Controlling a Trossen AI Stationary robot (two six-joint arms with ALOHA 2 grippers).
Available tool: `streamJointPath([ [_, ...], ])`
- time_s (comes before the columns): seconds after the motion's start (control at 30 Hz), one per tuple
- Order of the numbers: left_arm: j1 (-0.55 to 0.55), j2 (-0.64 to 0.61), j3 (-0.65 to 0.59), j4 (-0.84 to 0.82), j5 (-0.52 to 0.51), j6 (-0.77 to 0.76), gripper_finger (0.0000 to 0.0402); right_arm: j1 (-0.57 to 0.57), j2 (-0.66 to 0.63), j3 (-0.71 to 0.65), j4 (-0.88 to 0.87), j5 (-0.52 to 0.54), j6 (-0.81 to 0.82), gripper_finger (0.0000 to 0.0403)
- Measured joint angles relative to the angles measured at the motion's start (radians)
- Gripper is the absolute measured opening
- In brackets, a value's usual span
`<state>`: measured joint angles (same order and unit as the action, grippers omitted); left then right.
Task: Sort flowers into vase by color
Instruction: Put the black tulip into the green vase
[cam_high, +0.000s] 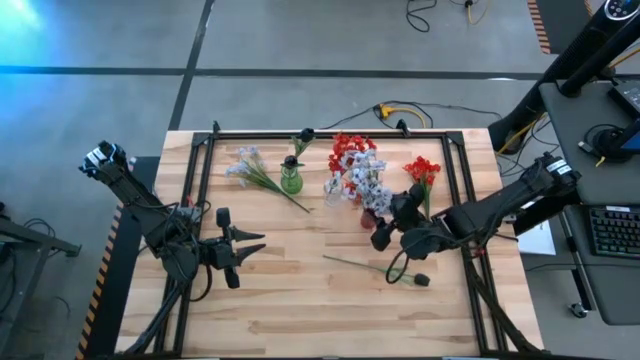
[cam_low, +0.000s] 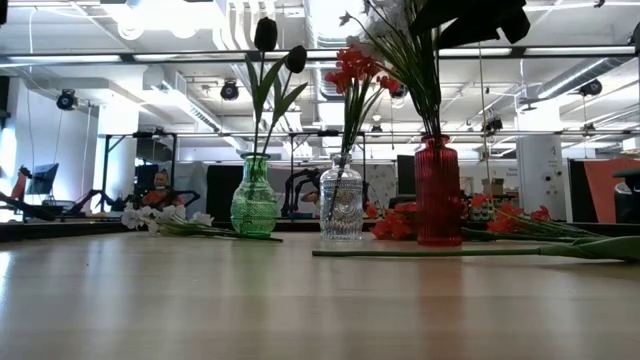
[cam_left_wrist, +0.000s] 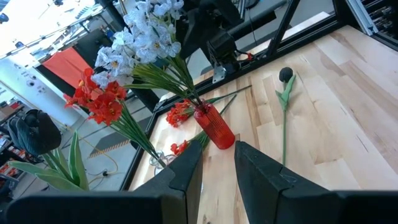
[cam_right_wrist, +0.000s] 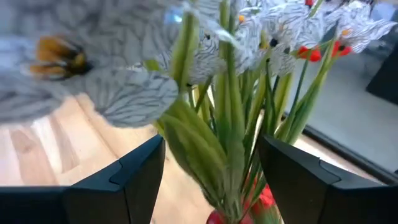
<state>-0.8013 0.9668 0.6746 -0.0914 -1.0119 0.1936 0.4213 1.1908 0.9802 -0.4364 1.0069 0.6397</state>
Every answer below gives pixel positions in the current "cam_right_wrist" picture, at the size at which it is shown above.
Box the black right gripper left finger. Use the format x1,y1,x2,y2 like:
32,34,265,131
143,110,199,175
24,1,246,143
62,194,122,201
0,134,166,224

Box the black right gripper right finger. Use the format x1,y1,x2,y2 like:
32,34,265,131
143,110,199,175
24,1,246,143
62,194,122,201
256,134,398,224

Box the white artificial flower bunch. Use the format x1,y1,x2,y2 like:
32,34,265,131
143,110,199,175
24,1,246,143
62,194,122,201
0,0,398,222

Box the red artificial flower bunch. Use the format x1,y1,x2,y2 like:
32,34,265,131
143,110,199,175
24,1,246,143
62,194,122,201
245,183,277,218
279,39,355,142

